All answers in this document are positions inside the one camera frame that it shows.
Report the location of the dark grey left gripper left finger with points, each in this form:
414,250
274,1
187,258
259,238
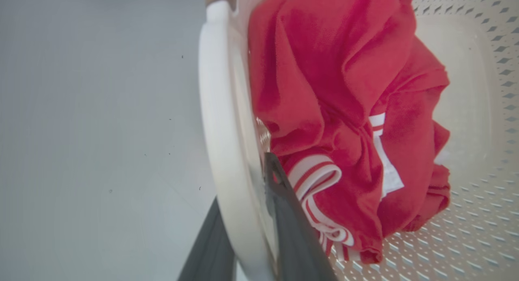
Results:
213,248

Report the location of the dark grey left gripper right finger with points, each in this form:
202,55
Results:
296,240

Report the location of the white perforated plastic laundry basket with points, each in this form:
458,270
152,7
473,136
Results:
221,110

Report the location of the red garment with white stripes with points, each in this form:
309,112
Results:
324,70

